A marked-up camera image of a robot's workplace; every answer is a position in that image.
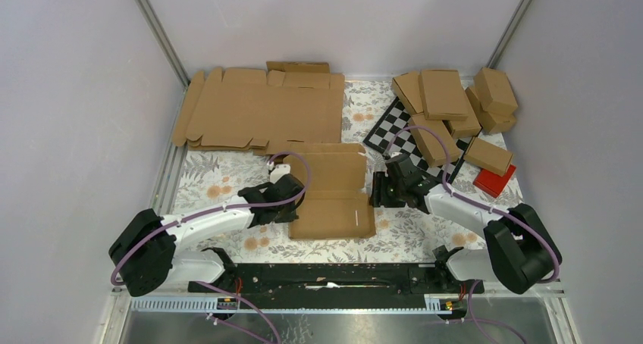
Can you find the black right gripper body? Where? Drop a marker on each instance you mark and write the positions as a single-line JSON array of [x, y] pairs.
[[394, 190]]

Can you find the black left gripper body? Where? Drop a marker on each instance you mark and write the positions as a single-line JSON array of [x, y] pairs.
[[286, 214]]

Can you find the brown cardboard box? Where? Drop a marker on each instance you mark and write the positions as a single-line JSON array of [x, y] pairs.
[[336, 205]]

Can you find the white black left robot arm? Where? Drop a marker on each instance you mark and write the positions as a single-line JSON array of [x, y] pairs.
[[154, 250]]

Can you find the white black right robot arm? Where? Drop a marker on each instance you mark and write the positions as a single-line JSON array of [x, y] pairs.
[[519, 251]]

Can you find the folded cardboard box front centre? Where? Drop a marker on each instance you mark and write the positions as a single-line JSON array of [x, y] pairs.
[[434, 141]]

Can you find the folded cardboard box middle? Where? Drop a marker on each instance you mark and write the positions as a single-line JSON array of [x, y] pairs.
[[464, 128]]

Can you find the folded cardboard box front right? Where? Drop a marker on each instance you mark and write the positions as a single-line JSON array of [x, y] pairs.
[[488, 156]]

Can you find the red box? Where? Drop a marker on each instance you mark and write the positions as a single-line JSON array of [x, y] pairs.
[[491, 183]]

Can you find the folded cardboard box large top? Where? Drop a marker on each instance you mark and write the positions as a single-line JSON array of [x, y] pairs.
[[442, 95]]

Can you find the folded cardboard box back left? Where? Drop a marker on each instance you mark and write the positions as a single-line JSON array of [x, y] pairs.
[[406, 89]]

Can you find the folded cardboard box lower right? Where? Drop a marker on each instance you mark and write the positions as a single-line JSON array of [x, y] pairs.
[[491, 123]]

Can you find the folded cardboard box top right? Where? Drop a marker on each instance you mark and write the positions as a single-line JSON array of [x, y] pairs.
[[495, 92]]

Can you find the black white checkerboard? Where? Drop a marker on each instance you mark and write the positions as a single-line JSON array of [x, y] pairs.
[[394, 119]]

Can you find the floral patterned table mat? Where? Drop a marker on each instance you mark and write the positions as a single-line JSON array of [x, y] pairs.
[[203, 178]]

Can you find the stack of flat cardboard sheets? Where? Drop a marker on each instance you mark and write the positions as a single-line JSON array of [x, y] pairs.
[[239, 108]]

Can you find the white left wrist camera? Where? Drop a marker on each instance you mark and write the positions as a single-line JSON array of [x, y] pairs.
[[279, 170]]

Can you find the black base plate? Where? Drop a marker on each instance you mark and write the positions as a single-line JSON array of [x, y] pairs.
[[342, 286]]

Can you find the aluminium rail frame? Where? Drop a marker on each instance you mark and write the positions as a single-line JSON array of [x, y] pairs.
[[165, 188]]

